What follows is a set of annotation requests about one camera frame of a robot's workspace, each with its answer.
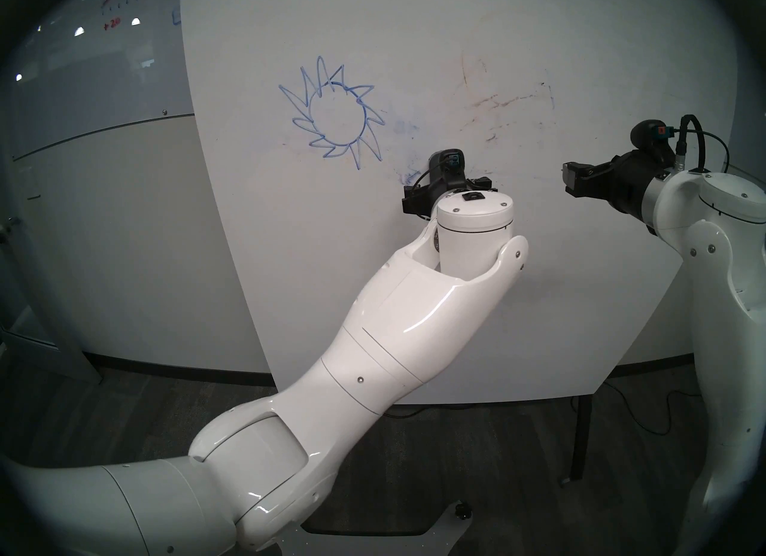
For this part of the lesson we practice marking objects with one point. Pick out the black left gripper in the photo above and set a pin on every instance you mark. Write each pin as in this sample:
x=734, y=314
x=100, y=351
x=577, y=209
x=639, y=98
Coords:
x=452, y=185

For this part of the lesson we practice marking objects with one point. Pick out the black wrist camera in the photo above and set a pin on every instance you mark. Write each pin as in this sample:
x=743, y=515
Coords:
x=652, y=133
x=455, y=160

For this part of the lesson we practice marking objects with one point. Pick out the glass wall board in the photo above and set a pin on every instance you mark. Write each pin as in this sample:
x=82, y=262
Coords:
x=90, y=82

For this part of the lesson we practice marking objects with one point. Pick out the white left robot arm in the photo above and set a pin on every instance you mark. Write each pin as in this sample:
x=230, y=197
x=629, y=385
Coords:
x=407, y=321

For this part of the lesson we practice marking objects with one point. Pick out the black levelling foot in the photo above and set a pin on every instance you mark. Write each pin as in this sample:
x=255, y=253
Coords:
x=462, y=509

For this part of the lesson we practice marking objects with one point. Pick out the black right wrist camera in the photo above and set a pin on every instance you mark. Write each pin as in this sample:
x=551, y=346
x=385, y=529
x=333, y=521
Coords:
x=652, y=133

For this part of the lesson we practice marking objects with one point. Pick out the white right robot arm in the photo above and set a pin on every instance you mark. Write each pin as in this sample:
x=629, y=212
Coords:
x=718, y=297

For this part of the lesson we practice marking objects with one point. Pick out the black whiteboard stand leg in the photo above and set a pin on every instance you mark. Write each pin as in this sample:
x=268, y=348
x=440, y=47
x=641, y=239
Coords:
x=580, y=441

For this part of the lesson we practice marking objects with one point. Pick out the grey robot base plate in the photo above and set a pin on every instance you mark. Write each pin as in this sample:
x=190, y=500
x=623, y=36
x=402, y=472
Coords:
x=450, y=534

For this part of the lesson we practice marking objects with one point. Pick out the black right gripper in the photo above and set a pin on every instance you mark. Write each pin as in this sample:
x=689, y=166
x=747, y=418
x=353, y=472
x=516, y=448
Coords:
x=631, y=181

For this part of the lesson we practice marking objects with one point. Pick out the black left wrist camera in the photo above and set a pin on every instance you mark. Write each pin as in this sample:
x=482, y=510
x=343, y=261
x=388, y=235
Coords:
x=455, y=160

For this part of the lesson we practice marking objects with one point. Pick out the grey metal door frame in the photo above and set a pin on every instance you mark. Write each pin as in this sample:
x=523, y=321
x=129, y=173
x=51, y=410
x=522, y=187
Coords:
x=57, y=327

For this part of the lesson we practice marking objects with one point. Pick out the white freestanding whiteboard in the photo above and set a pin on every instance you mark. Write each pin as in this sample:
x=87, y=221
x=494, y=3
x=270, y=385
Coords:
x=335, y=250

